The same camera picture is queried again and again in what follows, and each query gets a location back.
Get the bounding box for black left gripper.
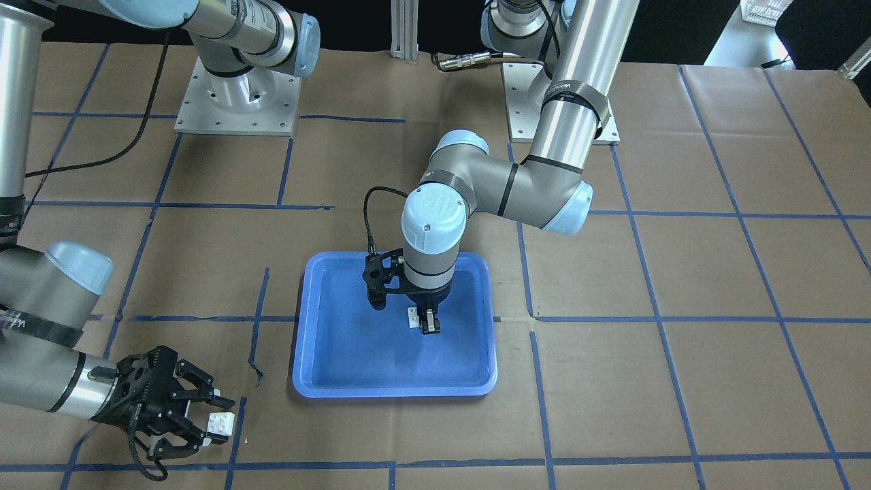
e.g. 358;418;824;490
362;248;451;335

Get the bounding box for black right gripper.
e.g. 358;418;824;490
90;346;235;460

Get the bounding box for white block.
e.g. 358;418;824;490
407;306;422;329
206;412;235;438

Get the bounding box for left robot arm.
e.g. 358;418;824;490
362;1;640;334

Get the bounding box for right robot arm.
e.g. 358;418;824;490
2;1;321;464

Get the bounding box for blue plastic tray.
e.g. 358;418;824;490
289;251;499;398

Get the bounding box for white plastic basket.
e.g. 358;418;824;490
738;0;793;27

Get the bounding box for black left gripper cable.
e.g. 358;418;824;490
363;186;409;256

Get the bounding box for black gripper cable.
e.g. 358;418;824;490
24;27;172;184
363;186;409;256

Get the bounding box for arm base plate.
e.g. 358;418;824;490
503;62;621;146
174;60;302;137

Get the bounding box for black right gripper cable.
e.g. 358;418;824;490
24;27;172;184

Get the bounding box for metal cable connector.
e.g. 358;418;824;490
433;52;492;72

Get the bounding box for aluminium frame post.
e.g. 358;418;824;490
389;0;419;64

